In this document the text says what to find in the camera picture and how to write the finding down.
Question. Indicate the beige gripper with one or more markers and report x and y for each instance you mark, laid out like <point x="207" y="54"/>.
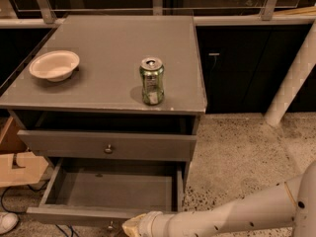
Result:
<point x="152" y="223"/>

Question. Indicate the grey drawer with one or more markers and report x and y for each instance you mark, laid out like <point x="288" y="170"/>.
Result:
<point x="132" y="136"/>
<point x="95" y="192"/>

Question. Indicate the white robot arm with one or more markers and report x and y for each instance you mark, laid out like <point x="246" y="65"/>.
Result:
<point x="289" y="204"/>

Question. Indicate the middle drawer metal knob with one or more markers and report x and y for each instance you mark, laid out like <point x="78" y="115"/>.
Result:
<point x="111" y="226"/>

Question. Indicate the round metal drawer knob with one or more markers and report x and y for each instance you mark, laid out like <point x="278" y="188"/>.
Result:
<point x="109" y="149"/>

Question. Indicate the grey top drawer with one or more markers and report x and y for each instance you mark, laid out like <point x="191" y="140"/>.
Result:
<point x="132" y="136"/>

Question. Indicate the grey drawer cabinet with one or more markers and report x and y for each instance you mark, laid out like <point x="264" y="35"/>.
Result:
<point x="107" y="79"/>

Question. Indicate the white shoe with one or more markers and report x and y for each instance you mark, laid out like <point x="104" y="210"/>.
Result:
<point x="8" y="221"/>

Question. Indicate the green soda can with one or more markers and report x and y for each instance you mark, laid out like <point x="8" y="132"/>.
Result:
<point x="151" y="72"/>

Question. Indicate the white paper bowl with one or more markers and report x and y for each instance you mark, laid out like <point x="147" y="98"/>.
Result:
<point x="54" y="66"/>

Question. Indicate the white diagonal support pole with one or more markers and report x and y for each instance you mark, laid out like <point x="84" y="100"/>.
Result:
<point x="294" y="79"/>

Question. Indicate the metal glass railing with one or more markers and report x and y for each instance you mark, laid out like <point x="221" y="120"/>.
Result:
<point x="50" y="13"/>

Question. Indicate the dark lower wall cabinet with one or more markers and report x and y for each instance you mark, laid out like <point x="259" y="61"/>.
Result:
<point x="243" y="66"/>

